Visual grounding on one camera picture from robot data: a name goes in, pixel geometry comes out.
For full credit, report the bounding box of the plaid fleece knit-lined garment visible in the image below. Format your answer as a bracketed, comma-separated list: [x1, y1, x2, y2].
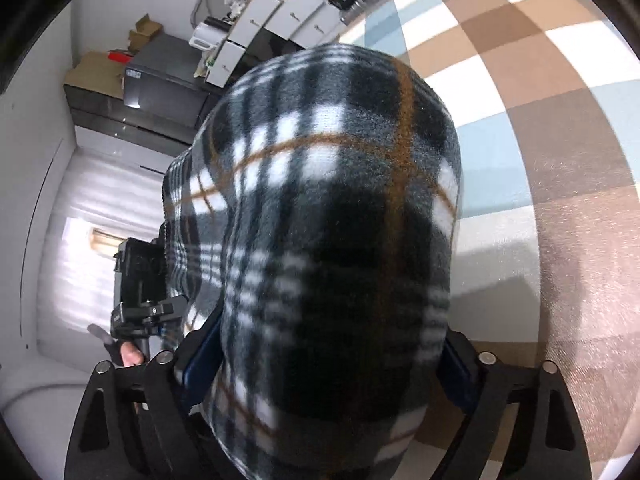
[163, 44, 461, 479]

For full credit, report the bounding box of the left hand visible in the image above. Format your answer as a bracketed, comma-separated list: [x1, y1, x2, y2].
[104, 340, 146, 367]

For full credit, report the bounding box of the dark grey cabinet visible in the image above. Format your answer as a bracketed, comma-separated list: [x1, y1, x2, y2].
[63, 34, 222, 145]

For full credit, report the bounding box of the cardboard box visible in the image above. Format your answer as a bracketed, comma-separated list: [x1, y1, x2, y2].
[64, 51, 126, 100]

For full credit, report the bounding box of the checkered brown blue bedsheet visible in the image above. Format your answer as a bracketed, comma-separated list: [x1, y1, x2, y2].
[341, 0, 639, 479]

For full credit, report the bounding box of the white drawer cabinet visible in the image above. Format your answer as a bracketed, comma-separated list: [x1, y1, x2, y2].
[206, 0, 344, 88]

